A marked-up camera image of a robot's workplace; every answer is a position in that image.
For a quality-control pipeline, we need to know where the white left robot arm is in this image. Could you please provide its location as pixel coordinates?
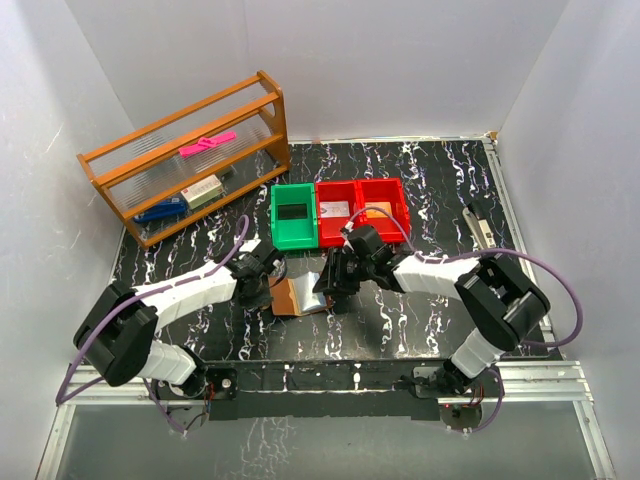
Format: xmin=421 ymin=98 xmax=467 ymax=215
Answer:
xmin=73 ymin=241 xmax=284 ymax=399

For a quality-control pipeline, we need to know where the wooden shelf rack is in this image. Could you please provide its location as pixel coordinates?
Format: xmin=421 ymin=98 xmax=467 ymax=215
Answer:
xmin=77 ymin=71 xmax=291 ymax=248

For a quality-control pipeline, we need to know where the brown leather card holder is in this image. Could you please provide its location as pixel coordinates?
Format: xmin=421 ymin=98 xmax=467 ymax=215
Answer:
xmin=270 ymin=272 xmax=332 ymax=317

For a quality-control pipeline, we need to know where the green plastic bin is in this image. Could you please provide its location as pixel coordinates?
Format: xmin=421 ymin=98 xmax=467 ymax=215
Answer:
xmin=270 ymin=183 xmax=319 ymax=251

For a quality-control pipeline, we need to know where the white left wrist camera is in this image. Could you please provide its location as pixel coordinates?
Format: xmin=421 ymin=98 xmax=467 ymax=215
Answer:
xmin=238 ymin=239 xmax=261 ymax=253

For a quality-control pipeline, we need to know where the white card in bin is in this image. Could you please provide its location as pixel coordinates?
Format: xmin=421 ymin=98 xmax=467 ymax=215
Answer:
xmin=319 ymin=201 xmax=351 ymax=218

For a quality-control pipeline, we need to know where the red plastic bin middle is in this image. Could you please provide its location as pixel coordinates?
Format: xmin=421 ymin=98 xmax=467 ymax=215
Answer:
xmin=315 ymin=180 xmax=358 ymax=248

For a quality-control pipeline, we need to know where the blue stapler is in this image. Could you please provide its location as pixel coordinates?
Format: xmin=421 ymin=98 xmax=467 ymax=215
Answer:
xmin=133 ymin=197 xmax=188 ymax=224

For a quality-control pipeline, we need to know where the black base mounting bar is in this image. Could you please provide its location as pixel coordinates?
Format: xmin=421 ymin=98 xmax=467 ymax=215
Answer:
xmin=204 ymin=359 xmax=500 ymax=423

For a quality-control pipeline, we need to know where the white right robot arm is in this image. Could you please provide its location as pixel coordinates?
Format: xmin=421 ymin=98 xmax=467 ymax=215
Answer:
xmin=313 ymin=225 xmax=550 ymax=397

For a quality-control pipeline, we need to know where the red plastic bin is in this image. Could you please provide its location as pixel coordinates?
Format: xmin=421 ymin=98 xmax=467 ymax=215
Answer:
xmin=315 ymin=180 xmax=358 ymax=248
xmin=356 ymin=178 xmax=410 ymax=244

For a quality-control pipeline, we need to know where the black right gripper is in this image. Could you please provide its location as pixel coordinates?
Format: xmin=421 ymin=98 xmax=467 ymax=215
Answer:
xmin=314 ymin=248 xmax=374 ymax=296

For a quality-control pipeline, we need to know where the white red small box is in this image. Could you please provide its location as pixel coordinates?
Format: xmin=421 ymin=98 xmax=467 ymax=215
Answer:
xmin=181 ymin=174 xmax=224 ymax=209

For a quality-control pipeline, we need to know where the grey metal stapler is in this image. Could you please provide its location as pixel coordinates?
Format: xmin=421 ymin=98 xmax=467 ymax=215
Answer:
xmin=462 ymin=201 xmax=497 ymax=249

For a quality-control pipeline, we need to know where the orange card in bin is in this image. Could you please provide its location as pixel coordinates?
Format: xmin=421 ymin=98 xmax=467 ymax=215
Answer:
xmin=365 ymin=202 xmax=393 ymax=218

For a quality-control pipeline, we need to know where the red plastic bin right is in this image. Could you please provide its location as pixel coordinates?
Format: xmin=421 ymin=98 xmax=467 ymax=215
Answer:
xmin=356 ymin=178 xmax=410 ymax=244

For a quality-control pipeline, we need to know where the pink plastic clip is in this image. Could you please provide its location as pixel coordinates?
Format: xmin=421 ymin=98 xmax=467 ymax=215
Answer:
xmin=178 ymin=131 xmax=237 ymax=158

